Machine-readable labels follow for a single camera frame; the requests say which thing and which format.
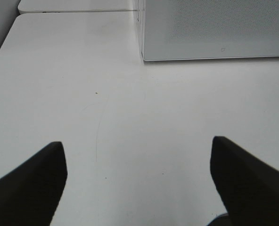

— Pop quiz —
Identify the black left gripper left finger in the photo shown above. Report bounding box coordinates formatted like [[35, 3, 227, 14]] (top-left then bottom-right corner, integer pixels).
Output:
[[0, 142, 67, 226]]

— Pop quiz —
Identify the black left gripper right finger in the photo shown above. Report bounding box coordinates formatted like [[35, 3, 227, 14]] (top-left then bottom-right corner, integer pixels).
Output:
[[210, 136, 279, 226]]

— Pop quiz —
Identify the white microwave door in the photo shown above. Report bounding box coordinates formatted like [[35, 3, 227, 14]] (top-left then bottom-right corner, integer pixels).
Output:
[[143, 0, 279, 61]]

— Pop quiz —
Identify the white microwave oven body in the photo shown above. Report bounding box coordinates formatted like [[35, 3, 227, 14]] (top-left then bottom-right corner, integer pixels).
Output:
[[132, 0, 145, 58]]

